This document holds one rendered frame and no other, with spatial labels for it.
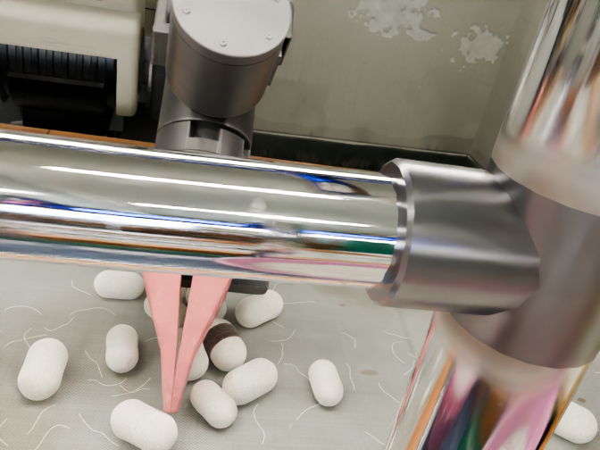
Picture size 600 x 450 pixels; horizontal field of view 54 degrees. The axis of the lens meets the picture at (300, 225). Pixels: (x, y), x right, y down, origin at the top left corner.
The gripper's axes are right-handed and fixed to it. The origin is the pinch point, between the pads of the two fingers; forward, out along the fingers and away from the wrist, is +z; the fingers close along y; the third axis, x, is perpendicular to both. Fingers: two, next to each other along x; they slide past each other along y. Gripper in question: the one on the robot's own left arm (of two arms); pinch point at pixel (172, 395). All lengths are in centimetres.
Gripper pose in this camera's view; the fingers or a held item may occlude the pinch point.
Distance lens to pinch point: 32.8
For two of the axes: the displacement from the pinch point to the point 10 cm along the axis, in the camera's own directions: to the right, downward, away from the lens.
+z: -0.6, 9.4, -3.5
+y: 9.8, 1.2, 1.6
